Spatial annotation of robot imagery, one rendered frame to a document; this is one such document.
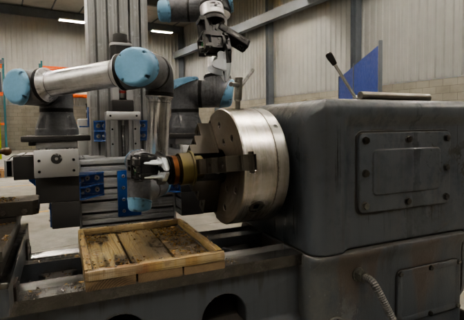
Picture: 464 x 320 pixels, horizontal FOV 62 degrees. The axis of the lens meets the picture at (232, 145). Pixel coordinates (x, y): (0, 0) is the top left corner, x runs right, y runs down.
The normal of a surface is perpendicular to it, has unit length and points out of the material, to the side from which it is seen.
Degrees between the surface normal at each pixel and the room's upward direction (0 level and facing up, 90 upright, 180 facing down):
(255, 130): 51
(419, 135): 90
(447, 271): 90
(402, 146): 90
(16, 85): 91
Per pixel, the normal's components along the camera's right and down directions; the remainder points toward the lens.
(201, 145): 0.31, -0.58
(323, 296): 0.40, 0.04
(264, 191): 0.38, 0.37
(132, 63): -0.11, 0.04
